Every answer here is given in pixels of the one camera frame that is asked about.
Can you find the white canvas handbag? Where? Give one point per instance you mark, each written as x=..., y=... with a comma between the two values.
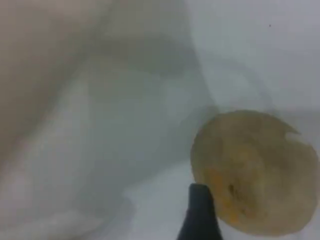
x=37, y=62

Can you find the round egg yolk pastry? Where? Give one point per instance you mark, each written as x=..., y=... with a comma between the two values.
x=255, y=162

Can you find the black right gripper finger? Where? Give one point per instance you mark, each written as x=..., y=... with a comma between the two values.
x=200, y=215

